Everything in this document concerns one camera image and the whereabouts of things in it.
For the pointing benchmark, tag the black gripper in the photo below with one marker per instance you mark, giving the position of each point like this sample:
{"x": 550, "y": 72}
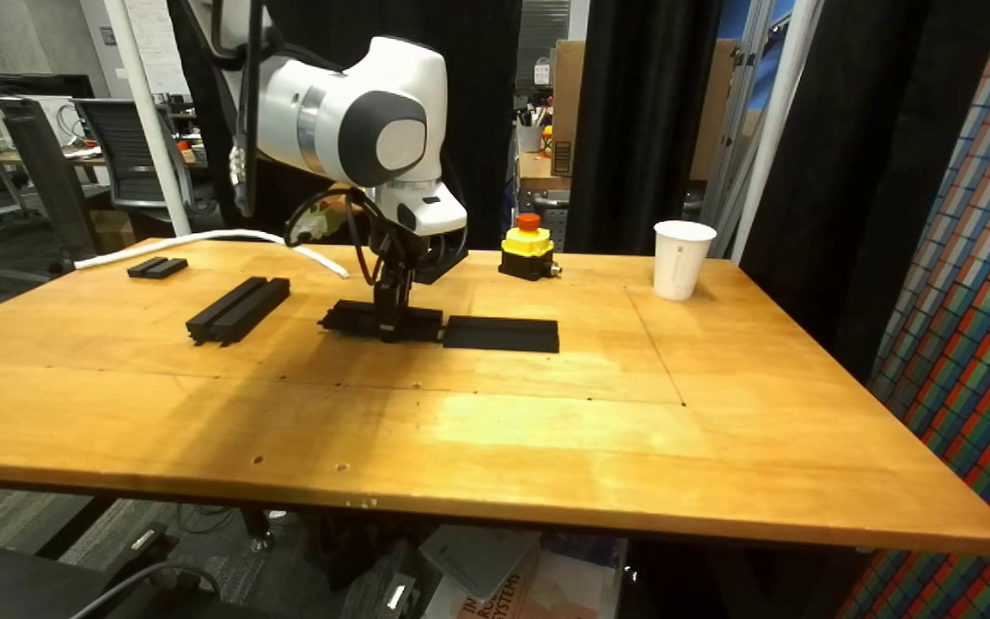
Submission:
{"x": 421, "y": 259}

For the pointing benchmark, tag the long black rail block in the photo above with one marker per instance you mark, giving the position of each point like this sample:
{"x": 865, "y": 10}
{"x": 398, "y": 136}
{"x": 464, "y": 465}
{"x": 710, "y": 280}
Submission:
{"x": 238, "y": 312}

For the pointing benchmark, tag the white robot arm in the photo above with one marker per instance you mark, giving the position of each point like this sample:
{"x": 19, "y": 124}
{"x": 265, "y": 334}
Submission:
{"x": 374, "y": 124}

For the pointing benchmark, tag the yellow emergency stop button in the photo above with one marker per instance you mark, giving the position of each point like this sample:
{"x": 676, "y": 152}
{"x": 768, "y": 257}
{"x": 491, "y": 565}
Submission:
{"x": 525, "y": 248}

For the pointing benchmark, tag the small black block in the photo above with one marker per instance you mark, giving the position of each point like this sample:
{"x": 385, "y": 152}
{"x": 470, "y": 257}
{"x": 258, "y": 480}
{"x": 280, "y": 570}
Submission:
{"x": 154, "y": 265}

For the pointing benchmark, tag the white paper cup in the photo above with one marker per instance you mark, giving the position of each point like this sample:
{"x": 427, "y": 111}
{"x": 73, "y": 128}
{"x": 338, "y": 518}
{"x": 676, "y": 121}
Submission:
{"x": 677, "y": 257}

